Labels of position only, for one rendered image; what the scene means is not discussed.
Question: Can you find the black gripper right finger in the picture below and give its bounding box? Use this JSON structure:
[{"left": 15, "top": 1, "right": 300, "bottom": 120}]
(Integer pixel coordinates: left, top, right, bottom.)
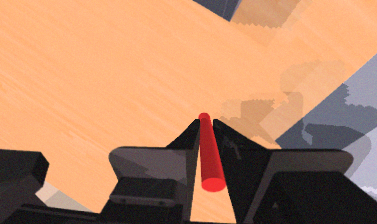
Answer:
[{"left": 212, "top": 119, "right": 354, "bottom": 224}]

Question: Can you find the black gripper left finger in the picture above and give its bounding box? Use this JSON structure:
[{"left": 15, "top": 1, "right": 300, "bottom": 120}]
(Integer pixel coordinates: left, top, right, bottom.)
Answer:
[{"left": 108, "top": 119, "right": 200, "bottom": 220}]

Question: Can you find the red peg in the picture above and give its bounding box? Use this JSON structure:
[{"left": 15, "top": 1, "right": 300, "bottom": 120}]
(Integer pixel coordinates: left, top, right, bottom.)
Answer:
[{"left": 198, "top": 112, "right": 226, "bottom": 192}]

